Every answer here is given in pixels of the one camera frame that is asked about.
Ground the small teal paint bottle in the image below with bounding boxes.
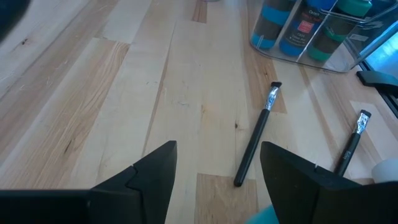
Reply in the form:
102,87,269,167
307,0,373,62

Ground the black table clamp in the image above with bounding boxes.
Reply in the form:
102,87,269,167
356,70,398,94

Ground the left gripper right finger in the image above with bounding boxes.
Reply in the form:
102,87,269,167
260,141,361,224

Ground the black flat paint brush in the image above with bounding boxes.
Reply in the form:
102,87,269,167
334,109,373,177
233,81,283,188

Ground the white paint bottle with barcode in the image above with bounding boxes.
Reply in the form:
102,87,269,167
371,157,398,184

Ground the clear plastic bin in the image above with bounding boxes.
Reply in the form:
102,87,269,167
249,0,398,74

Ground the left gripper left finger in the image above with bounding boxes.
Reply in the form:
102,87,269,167
90,140,178,224

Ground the black table frame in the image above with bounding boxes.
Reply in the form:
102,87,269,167
377,86,398,119

